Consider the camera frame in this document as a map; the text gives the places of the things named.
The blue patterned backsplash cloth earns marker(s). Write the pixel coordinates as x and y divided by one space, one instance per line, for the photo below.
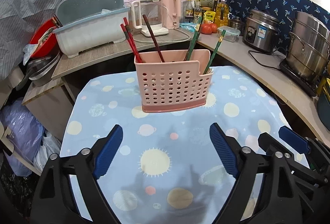
283 10

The yellow cooking oil bottle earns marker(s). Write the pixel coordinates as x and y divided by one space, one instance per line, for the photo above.
221 16

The yellow seasoning packet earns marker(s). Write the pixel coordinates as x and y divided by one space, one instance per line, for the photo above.
209 16

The blue planet print tablecloth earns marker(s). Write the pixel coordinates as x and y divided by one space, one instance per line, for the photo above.
166 169

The pink perforated utensil basket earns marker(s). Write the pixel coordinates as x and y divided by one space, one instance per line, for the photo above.
174 84

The large steel steamer pot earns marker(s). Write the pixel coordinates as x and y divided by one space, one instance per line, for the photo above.
308 53

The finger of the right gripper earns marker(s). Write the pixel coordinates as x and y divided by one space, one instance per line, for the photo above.
297 142

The red chopstick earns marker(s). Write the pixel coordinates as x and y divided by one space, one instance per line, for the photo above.
126 24
132 46

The red plastic basin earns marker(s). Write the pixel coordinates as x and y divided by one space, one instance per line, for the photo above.
45 41

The pink electric kettle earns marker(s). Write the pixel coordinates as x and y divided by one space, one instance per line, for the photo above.
171 13

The dark brown chopstick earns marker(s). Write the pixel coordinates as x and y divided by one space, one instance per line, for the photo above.
153 37

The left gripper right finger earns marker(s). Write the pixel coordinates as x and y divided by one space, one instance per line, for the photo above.
224 149

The red tomato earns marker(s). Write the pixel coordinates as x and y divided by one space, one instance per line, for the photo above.
214 27
206 28

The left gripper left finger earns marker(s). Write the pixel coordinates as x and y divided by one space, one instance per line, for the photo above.
105 149

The white plastic bag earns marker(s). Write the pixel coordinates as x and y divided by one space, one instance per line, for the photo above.
49 145

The green chopstick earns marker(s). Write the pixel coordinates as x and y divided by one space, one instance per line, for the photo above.
220 39

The blue tissue packet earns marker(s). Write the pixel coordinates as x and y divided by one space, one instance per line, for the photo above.
191 27

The dark green bowl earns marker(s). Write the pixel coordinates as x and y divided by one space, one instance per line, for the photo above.
323 109

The black induction cooker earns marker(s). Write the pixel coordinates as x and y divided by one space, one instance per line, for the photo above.
308 87

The steel rice cooker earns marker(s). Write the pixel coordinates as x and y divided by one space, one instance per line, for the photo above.
261 30

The clear glass kettle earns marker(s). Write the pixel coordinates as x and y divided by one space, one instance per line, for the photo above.
153 10

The clear food container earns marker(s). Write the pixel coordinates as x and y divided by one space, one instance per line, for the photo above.
231 34

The purple plastic bag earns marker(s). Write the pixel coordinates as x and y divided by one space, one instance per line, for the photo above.
26 131

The grey striped cloth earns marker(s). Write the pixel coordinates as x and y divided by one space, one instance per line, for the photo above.
19 21

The green chopstick single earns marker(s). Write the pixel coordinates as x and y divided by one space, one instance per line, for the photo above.
198 25

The grey dish drainer box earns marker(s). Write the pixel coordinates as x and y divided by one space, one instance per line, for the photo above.
86 24

